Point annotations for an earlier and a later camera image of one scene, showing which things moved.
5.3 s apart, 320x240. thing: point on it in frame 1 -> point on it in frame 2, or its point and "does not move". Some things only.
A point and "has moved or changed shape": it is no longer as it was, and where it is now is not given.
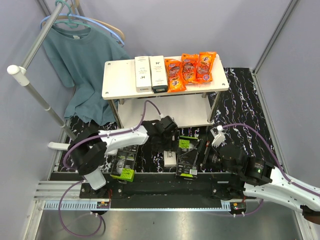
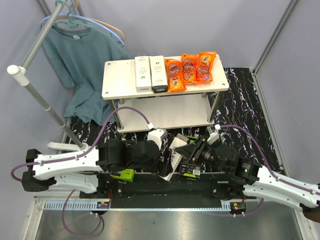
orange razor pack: [175, 76] does not move
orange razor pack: [190, 65] does not move
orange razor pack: [205, 66] does not move
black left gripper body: [166, 143] -> [155, 165]
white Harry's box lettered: [170, 159] has moved or changed shape
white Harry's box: [143, 74] does not move
